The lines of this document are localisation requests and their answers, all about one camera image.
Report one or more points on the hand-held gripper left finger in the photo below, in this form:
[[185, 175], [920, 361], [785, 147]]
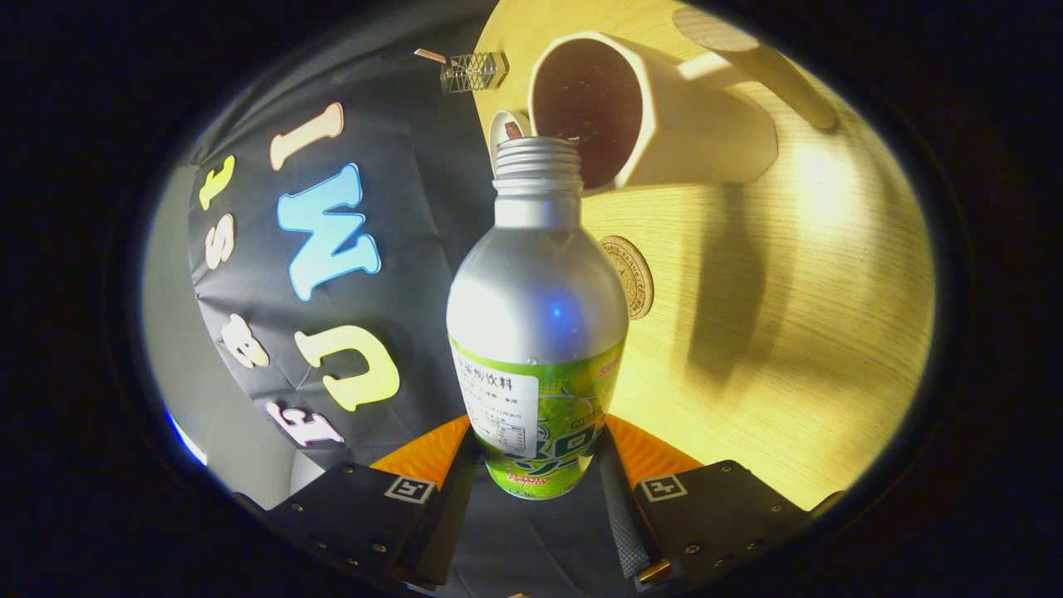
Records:
[[448, 515]]

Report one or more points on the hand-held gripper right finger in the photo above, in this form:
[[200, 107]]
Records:
[[623, 515]]

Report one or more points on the round cork coaster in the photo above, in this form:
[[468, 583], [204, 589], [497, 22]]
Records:
[[638, 278]]

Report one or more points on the silver green juice bottle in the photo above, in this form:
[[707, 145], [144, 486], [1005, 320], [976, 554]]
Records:
[[536, 291]]

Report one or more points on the black backdrop cloth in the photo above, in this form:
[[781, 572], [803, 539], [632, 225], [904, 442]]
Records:
[[399, 291]]

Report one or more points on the wooden table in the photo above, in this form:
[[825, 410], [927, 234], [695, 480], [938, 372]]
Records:
[[830, 332]]

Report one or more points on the white round plate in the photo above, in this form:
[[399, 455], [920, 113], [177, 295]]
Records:
[[498, 133]]

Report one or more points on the reddish meat slice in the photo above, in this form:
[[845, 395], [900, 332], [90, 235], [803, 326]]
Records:
[[513, 130]]

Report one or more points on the pink stick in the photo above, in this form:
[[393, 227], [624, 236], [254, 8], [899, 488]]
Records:
[[430, 56]]

